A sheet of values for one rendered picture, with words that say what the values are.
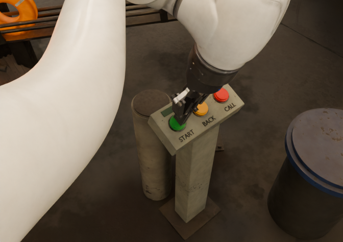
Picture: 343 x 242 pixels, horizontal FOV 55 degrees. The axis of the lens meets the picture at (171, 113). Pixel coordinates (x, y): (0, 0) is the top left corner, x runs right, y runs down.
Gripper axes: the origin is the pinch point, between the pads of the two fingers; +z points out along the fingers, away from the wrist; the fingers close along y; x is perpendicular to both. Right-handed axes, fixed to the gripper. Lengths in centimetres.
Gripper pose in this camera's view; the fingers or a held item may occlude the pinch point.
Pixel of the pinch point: (182, 114)
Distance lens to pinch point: 75.9
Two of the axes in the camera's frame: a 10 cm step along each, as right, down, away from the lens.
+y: -7.8, 4.8, -4.1
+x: 5.9, 7.7, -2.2
